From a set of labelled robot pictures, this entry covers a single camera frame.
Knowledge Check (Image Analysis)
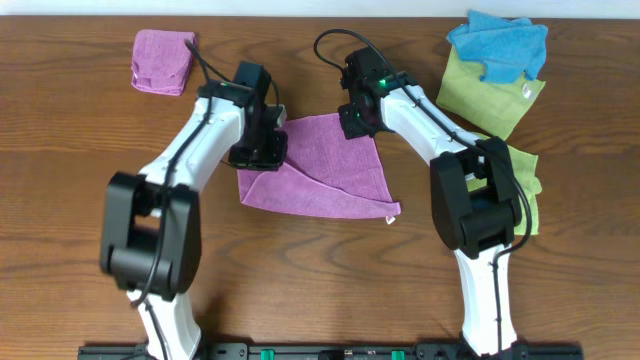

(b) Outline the left black cable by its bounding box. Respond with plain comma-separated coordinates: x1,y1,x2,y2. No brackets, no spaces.
122,38,236,360

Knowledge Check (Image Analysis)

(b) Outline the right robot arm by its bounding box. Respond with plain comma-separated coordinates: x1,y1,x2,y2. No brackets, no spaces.
338,47,523,357

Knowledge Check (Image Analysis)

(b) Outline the blue microfiber cloth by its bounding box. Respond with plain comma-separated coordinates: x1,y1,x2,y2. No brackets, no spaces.
447,10,549,84

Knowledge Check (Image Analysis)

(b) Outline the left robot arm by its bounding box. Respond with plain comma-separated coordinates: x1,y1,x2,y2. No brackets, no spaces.
100,62,288,359

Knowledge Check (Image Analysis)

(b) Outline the flat green cloth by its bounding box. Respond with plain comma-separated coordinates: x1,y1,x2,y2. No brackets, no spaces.
436,48,546,140

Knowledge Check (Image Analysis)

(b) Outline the crumpled green cloth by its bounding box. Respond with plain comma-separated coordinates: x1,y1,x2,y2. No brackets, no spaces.
467,145,542,236

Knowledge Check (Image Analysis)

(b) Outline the black cable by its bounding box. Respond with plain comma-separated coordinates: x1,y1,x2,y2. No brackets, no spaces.
122,38,236,360
313,28,534,360

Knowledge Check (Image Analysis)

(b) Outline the purple microfiber cloth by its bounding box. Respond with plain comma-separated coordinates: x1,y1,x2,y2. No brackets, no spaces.
238,113,401,223

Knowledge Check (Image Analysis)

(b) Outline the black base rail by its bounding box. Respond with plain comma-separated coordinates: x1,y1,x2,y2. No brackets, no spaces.
76,341,585,360

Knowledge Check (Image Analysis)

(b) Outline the right black cable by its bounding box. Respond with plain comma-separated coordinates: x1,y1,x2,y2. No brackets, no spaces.
313,28,534,360

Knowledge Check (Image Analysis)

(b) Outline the folded purple cloth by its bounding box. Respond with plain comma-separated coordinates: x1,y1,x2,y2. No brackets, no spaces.
131,29,196,96

